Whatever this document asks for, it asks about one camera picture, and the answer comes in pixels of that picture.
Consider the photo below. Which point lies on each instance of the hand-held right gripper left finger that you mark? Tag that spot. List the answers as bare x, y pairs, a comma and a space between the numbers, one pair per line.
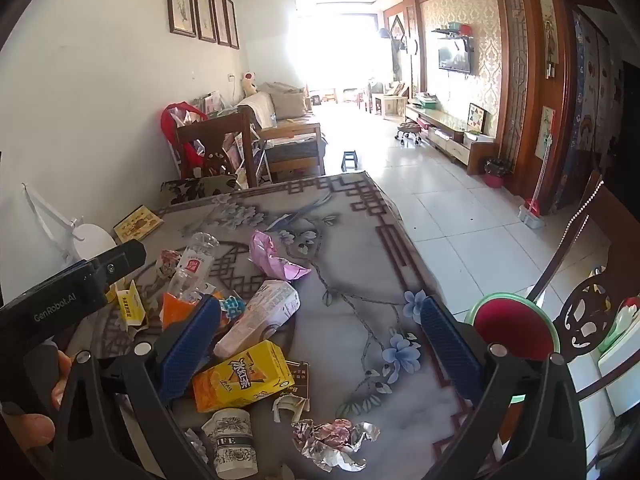
187, 345

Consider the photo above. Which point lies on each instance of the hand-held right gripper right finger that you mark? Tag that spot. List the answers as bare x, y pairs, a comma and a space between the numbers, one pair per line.
450, 345

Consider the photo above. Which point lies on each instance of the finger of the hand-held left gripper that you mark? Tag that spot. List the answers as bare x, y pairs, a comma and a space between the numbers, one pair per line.
122, 257

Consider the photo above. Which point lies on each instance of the orange snack bag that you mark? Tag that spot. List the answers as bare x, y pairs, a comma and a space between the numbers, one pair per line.
172, 310

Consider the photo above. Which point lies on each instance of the printed paper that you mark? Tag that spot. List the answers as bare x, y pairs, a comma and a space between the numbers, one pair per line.
167, 262

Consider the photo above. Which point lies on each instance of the yellow small box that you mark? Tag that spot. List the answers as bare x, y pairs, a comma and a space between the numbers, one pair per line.
131, 307

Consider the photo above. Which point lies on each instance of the orange drink carton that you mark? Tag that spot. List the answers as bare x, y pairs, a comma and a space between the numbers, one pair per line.
240, 380

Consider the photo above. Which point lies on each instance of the red bin with green rim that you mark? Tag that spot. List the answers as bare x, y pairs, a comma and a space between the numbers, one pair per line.
515, 330

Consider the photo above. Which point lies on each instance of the clear plastic bottle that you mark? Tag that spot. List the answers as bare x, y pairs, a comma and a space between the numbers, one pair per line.
192, 265

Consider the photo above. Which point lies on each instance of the white pink tissue pack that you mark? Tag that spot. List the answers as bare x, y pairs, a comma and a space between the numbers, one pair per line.
260, 315

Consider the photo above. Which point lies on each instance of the patterned paper cup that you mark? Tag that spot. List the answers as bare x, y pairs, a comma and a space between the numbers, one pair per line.
230, 440

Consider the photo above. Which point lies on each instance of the brown carton piece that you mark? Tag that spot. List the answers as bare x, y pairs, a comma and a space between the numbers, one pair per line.
300, 377

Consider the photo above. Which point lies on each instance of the white torn paper piece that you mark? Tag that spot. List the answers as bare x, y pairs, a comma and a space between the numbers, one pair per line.
287, 407

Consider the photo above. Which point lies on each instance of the pink wrapper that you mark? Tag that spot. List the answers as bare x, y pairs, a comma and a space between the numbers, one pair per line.
272, 260

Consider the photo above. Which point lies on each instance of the silver foil wrapper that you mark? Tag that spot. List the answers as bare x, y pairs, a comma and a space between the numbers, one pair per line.
332, 440

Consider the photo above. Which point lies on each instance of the person's left hand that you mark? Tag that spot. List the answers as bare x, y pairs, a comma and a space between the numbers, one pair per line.
30, 430

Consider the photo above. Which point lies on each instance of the yellow patterned box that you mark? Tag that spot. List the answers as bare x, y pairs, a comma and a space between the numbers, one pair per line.
137, 222

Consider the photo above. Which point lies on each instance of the floral chair cushion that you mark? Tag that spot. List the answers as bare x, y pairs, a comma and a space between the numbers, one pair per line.
200, 187

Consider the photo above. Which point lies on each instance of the brown wooden chair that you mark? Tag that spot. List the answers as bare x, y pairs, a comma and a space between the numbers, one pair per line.
585, 305

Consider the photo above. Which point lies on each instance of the red bag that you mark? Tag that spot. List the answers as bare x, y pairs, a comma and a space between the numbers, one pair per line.
172, 125

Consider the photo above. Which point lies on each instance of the dark wooden carved chair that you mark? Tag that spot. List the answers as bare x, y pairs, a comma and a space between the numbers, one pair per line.
215, 130

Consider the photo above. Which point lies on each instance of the broom with dustpan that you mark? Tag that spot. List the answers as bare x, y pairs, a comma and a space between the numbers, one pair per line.
532, 210

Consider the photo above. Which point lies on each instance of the red waste basket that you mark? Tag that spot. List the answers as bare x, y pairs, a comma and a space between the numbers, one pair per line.
496, 175

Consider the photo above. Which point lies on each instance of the small black stool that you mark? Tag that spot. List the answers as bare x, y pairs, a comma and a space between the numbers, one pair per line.
350, 159

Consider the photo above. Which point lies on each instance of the wooden sofa with cushions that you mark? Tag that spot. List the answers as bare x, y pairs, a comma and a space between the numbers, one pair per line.
290, 125

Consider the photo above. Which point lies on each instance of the long television cabinet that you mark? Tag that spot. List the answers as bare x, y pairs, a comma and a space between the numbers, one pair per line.
450, 130

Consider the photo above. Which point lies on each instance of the plush toy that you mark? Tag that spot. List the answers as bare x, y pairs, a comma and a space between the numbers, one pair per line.
248, 82

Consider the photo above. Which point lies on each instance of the rolling stool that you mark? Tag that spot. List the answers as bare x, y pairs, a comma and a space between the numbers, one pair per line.
410, 132

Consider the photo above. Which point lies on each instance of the wooden coffee table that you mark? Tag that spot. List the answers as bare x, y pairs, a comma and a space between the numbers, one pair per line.
387, 105

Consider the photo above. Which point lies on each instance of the blue patterned door curtain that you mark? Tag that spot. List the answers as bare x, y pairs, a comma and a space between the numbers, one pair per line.
595, 110

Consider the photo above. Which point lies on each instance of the short wall scroll picture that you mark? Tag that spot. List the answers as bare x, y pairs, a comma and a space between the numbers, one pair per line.
546, 132

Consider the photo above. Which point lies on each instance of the wall television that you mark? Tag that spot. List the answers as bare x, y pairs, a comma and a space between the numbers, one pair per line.
454, 57

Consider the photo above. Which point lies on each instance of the wall shelf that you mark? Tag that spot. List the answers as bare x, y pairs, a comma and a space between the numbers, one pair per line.
452, 32

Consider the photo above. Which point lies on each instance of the tall wall scroll picture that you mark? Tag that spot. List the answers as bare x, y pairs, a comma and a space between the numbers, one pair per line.
548, 30

